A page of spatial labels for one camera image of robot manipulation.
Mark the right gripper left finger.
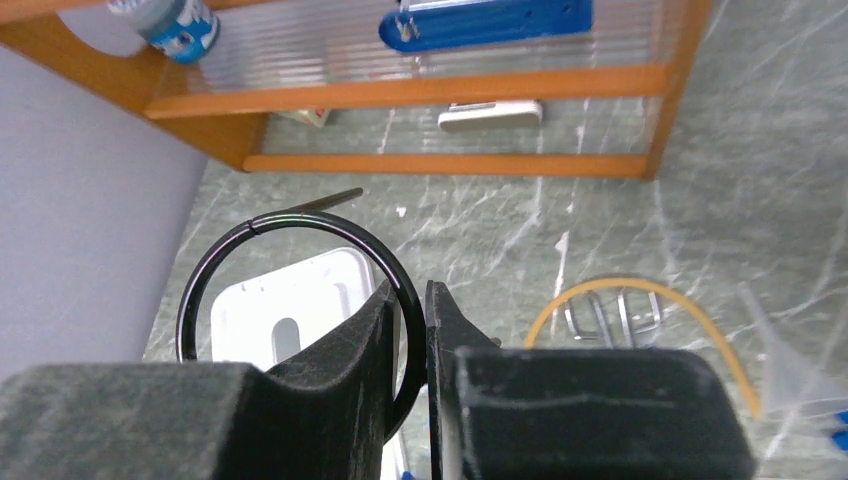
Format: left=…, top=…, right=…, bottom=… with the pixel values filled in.
left=1, top=284, right=397, bottom=479

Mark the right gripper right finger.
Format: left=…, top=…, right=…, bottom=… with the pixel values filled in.
left=424, top=281, right=757, bottom=479

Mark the blue stapler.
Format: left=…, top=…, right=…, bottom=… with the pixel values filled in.
left=377, top=0, right=594, bottom=54

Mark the black metal ring stand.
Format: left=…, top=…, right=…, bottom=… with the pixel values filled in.
left=175, top=208, right=427, bottom=439

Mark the white plastic container lid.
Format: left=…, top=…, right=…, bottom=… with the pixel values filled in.
left=210, top=247, right=414, bottom=479

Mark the orange wooden shelf rack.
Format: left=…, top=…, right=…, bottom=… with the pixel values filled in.
left=1, top=1, right=711, bottom=179

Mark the clear cylinder blue base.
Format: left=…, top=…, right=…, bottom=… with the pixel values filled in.
left=738, top=282, right=847, bottom=458

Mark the small white green box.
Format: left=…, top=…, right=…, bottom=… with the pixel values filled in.
left=278, top=108, right=332, bottom=128

